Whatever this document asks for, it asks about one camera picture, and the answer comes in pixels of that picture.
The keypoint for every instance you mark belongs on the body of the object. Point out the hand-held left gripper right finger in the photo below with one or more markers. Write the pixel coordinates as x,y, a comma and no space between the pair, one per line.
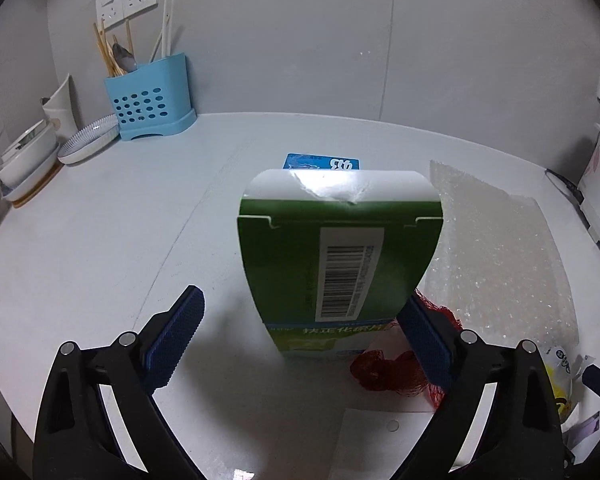
427,340

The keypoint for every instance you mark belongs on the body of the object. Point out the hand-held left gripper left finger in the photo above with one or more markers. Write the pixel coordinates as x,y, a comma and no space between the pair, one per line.
175,340

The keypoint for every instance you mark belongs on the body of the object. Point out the yellow snack packet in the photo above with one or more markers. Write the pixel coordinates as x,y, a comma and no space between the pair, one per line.
562,360

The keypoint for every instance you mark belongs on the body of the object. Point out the green cardboard medicine box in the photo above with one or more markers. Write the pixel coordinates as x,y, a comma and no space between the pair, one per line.
290,260

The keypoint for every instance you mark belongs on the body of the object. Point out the blue and white milk carton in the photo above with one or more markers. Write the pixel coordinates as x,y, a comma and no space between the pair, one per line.
320,161

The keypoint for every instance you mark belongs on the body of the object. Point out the purple packet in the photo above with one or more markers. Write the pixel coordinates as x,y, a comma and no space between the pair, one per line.
587,427

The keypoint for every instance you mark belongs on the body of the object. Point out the red mesh net bag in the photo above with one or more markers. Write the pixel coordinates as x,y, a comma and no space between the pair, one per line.
380,370

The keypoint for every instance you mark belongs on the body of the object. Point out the clear bubble wrap sheet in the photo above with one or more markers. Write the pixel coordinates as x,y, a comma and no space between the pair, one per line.
495,260

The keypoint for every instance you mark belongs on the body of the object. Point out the white paper card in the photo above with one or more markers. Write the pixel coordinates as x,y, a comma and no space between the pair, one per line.
375,440

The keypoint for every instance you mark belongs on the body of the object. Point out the white ribbed plate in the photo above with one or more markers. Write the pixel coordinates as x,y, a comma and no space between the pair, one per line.
87,140

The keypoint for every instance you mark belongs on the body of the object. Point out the white bowl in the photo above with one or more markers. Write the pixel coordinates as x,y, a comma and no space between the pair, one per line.
27,155

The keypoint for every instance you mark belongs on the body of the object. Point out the blue plastic utensil holder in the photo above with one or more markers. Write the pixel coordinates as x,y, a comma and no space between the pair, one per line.
150,95

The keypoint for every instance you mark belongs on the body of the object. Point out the metal spoon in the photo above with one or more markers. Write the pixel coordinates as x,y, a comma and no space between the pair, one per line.
124,57

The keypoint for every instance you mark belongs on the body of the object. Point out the wooden chopsticks bundle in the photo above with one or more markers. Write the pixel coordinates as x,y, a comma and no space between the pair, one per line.
105,52

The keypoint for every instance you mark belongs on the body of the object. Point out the wooden chopstick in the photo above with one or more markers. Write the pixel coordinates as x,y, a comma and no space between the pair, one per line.
129,40

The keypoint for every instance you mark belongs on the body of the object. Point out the white chopstick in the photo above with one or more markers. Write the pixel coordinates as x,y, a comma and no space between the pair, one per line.
170,25
160,35

